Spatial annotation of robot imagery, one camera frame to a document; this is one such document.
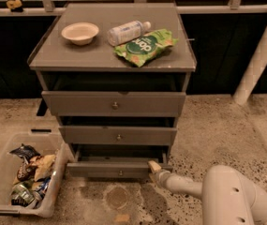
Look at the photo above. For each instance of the clear plastic water bottle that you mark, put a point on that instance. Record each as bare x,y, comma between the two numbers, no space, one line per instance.
126,32

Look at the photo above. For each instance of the dark blue snack bag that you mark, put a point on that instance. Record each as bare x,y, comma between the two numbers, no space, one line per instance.
25,151

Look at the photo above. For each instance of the blue soda can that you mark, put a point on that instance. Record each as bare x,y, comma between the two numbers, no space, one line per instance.
40,191

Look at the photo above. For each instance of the brown snack bag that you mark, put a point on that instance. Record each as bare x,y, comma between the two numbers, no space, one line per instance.
25,172

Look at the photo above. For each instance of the grey top drawer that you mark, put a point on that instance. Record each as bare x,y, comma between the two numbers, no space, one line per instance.
135,104

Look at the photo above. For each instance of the clear plastic bin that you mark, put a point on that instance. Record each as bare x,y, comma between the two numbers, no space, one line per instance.
45,144

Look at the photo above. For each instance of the grey bottom drawer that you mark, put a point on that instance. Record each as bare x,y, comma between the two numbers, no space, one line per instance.
117,161

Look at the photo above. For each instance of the yellow black toy figure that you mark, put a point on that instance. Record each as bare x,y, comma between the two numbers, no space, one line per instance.
15,5

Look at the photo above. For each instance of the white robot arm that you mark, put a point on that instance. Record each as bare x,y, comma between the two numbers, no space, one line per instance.
227,196

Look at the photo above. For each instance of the grey drawer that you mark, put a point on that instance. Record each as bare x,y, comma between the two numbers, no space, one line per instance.
135,104
118,135
117,161

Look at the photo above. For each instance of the green snack bag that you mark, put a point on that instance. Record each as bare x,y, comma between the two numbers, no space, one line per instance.
143,49

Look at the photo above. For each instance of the grey drawer cabinet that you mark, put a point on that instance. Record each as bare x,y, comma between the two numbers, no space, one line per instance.
63,66

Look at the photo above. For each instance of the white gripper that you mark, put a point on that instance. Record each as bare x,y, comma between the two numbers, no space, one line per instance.
164,176

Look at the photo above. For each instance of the white paper bowl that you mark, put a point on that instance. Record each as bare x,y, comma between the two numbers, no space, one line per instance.
80,33

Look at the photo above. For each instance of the green soda can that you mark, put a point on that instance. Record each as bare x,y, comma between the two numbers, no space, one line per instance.
21,195

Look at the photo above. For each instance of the grey middle drawer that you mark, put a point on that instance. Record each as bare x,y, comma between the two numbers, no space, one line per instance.
118,135

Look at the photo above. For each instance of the white diagonal pillar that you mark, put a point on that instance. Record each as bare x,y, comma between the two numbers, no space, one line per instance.
255,68

